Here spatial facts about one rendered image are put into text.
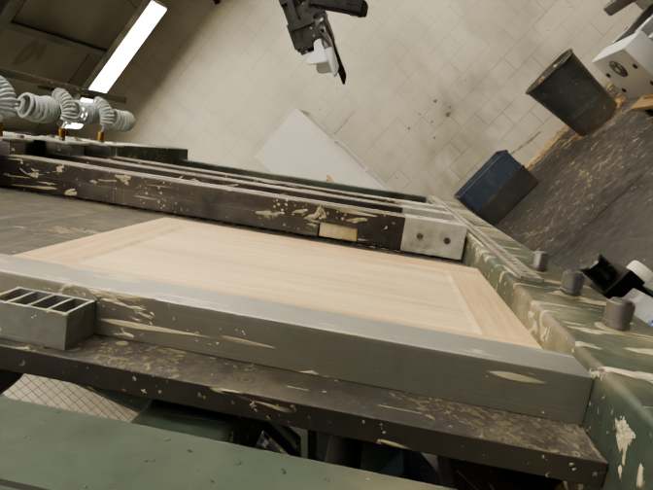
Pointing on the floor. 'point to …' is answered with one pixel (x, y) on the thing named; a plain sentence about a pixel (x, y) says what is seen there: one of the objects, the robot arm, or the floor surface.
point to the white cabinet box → (315, 154)
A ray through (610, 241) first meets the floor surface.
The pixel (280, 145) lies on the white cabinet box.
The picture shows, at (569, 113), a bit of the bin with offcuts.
